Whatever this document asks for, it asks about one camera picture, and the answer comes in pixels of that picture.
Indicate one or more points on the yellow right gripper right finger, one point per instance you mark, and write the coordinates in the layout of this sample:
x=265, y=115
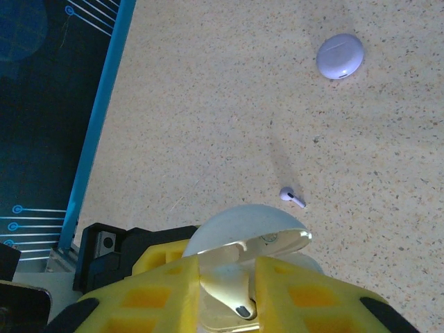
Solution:
x=312, y=312

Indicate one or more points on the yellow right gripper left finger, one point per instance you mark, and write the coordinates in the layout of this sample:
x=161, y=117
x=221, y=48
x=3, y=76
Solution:
x=152, y=312

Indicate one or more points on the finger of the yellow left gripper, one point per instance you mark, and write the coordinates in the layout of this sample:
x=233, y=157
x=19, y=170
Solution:
x=156, y=258

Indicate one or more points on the lavender earbud charging case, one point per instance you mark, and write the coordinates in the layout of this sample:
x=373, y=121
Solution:
x=243, y=222
x=340, y=55

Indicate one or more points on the blue table edge strip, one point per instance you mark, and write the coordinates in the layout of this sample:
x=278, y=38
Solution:
x=100, y=104

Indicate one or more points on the aluminium side rail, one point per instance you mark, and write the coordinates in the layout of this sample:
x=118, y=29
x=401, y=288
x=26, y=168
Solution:
x=62, y=258

